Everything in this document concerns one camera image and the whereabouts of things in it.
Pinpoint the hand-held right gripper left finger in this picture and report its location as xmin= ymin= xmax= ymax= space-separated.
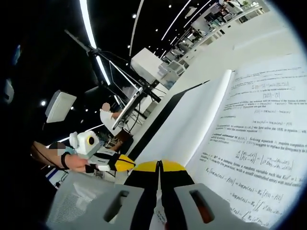
xmin=46 ymin=161 xmax=160 ymax=230

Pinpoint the white box cabinet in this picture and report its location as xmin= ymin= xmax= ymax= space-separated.
xmin=130 ymin=47 xmax=166 ymax=83

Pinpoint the folder with printed pages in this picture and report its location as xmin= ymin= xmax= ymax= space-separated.
xmin=132 ymin=53 xmax=307 ymax=229

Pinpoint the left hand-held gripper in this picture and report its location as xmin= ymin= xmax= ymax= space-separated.
xmin=69 ymin=130 xmax=136 ymax=173

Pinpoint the long ceiling light strip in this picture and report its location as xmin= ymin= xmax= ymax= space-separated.
xmin=78 ymin=0 xmax=111 ymax=86

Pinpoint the person's body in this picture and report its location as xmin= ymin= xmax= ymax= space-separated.
xmin=0 ymin=35 xmax=60 ymax=207

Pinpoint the black tripod stand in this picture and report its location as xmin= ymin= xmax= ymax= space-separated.
xmin=64 ymin=29 xmax=162 ymax=103

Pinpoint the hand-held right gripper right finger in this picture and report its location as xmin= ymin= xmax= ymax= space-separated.
xmin=159 ymin=160 xmax=265 ymax=230

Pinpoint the person's left forearm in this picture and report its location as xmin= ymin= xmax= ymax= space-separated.
xmin=30 ymin=140 xmax=65 ymax=171

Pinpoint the silver laptop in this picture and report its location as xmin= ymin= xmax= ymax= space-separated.
xmin=111 ymin=86 xmax=144 ymax=130

